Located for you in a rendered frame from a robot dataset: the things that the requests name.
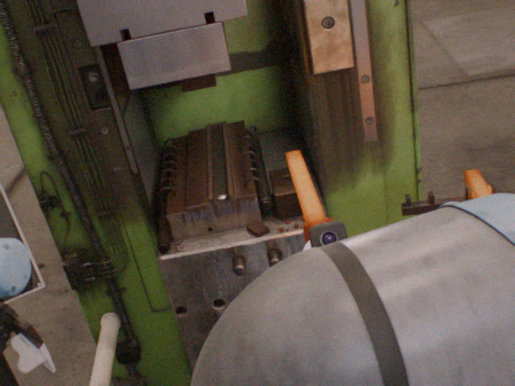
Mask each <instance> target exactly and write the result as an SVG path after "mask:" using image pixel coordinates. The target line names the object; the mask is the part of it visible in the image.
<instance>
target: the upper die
mask: <svg viewBox="0 0 515 386"><path fill-rule="evenodd" d="M205 16H206V25H203V26H198V27H192V28H188V29H183V30H179V31H172V32H167V33H163V34H159V35H152V36H148V37H144V38H140V39H131V38H130V32H129V29H127V31H126V34H125V36H124V39H123V40H122V42H120V43H117V48H118V50H119V54H120V57H121V60H122V64H123V68H124V70H125V74H126V78H127V80H128V84H129V86H130V90H132V89H136V88H144V87H147V86H151V85H156V84H164V83H168V82H172V81H177V80H184V79H188V78H192V77H196V76H203V75H207V74H212V73H216V72H223V71H228V70H231V64H230V58H229V49H228V43H227V37H226V31H225V22H224V21H223V22H218V23H216V22H215V18H214V14H213V11H212V12H208V13H205Z"/></svg>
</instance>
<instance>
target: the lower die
mask: <svg viewBox="0 0 515 386"><path fill-rule="evenodd" d="M214 125H223V129H224V139H225V156H226V165H227V175H228V184H229V202H226V203H218V204H215V202H214V200H213V190H212V151H211V132H210V126H214ZM241 129H245V123H244V120H242V121H235V122H231V123H227V121H221V122H217V123H212V124H208V125H207V128H206V129H198V130H193V131H189V132H188V135H187V136H183V137H179V138H175V139H177V140H178V141H179V146H177V143H176V142H175V141H173V146H176V147H177V148H178V149H179V154H177V153H176V150H175V149H174V148H173V150H172V153H174V154H176V155H177V157H178V158H179V161H178V162H177V161H176V158H175V157H174V156H172V159H171V160H173V161H175V162H176V163H177V165H178V168H177V169H175V165H174V164H173V163H172V164H171V169H173V170H175V172H176V173H177V175H178V178H177V179H175V175H174V173H173V172H171V176H170V178H173V179H174V180H175V181H176V183H177V186H176V187H175V186H174V183H173V182H172V181H171V180H170V185H169V187H172V188H173V189H174V190H175V193H176V197H175V198H174V196H173V193H172V191H170V190H169V194H168V203H167V220H168V223H169V226H170V229H171V234H172V236H173V240H181V239H185V238H189V237H193V236H201V235H205V234H209V233H214V232H221V231H225V230H229V229H234V228H241V227H245V226H247V225H248V224H251V223H253V222H254V221H256V220H257V221H259V222H261V223H262V216H261V212H260V207H259V202H258V193H257V188H256V183H255V180H251V181H248V183H247V187H244V182H245V180H246V179H248V178H251V177H254V174H253V170H250V171H248V172H247V173H246V174H245V178H243V177H242V175H243V172H244V171H245V170H246V169H248V168H251V167H252V168H253V165H252V162H247V163H246V164H245V165H244V169H242V168H241V164H242V163H243V162H244V161H245V160H246V159H251V156H250V154H246V155H245V156H243V160H240V156H241V155H242V154H243V153H244V152H246V151H249V147H248V146H245V147H243V148H242V152H241V153H239V149H240V147H241V146H242V145H243V144H245V143H248V138H245V139H243V140H241V144H240V145H238V141H239V139H240V138H241V137H243V136H247V134H246V131H243V132H241V133H240V137H239V138H238V137H237V133H238V132H239V131H240V130H241ZM208 228H212V231H211V232H210V231H209V230H208Z"/></svg>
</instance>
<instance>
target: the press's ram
mask: <svg viewBox="0 0 515 386"><path fill-rule="evenodd" d="M76 2H77V5H78V7H79V10H80V15H81V18H82V20H83V23H84V27H85V30H86V32H87V38H88V41H89V45H90V47H100V46H105V45H109V44H113V43H120V42H122V40H123V39H124V36H125V34H126V31H127V29H129V32H130V38H131V39H140V38H144V37H148V36H152V35H159V34H163V33H167V32H172V31H179V30H183V29H188V28H192V27H198V26H203V25H206V16H205V13H208V12H212V11H213V14H214V18H215V22H216V23H218V22H223V21H227V20H231V19H235V18H243V17H245V16H247V12H246V7H245V0H76Z"/></svg>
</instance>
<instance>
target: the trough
mask: <svg viewBox="0 0 515 386"><path fill-rule="evenodd" d="M210 132H211V151H212V190H213V200H214V202H215V204H218V203H226V202H229V184H228V175H227V165H226V156H225V139H224V129H223V125H214V126H210ZM220 195H226V198H225V199H218V196H220Z"/></svg>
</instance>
